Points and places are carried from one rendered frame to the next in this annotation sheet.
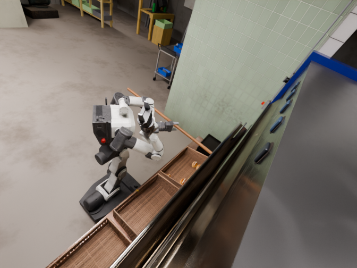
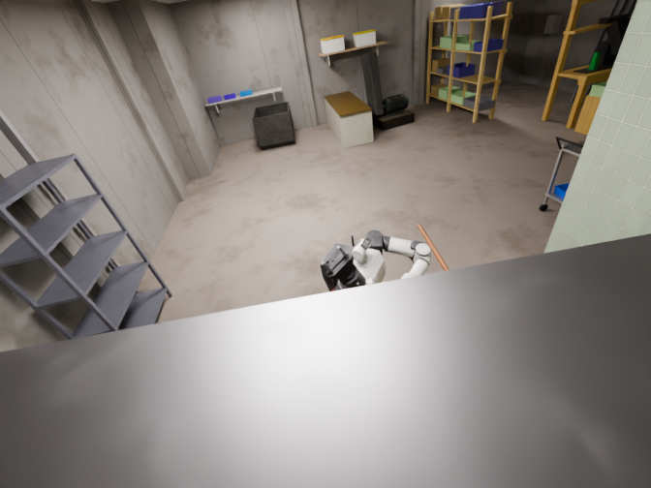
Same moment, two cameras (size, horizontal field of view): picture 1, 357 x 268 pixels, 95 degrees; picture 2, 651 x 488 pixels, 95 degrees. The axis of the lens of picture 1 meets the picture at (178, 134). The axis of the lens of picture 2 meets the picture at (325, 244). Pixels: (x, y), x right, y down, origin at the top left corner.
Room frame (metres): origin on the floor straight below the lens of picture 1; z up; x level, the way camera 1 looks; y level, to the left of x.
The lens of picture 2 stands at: (0.32, -0.59, 2.47)
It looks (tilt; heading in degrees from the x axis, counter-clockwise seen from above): 37 degrees down; 69
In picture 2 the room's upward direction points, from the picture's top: 11 degrees counter-clockwise
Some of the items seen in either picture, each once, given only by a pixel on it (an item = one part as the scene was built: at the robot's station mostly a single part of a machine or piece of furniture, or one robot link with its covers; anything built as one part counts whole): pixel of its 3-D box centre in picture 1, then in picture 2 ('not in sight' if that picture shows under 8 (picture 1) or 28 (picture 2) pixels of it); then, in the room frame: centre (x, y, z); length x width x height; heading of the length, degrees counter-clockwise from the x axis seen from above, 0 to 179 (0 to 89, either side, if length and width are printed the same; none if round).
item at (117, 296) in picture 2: not in sight; (93, 270); (-0.85, 2.40, 0.92); 0.98 x 0.40 x 1.84; 71
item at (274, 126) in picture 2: not in sight; (275, 126); (2.63, 7.12, 0.39); 1.20 x 0.94 x 0.79; 71
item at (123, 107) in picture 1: (123, 107); (360, 251); (0.91, 0.46, 1.47); 0.10 x 0.07 x 0.09; 33
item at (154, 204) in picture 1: (154, 208); not in sight; (0.62, -0.06, 0.72); 0.56 x 0.49 x 0.28; 155
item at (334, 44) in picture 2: not in sight; (332, 45); (4.45, 6.92, 1.83); 0.52 x 0.43 x 0.30; 161
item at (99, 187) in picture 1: (108, 189); not in sight; (0.79, 0.52, 0.28); 0.21 x 0.20 x 0.13; 158
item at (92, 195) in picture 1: (110, 190); not in sight; (0.82, 0.51, 0.19); 0.64 x 0.52 x 0.33; 158
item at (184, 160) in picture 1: (189, 170); not in sight; (1.16, -0.28, 0.72); 0.56 x 0.49 x 0.28; 158
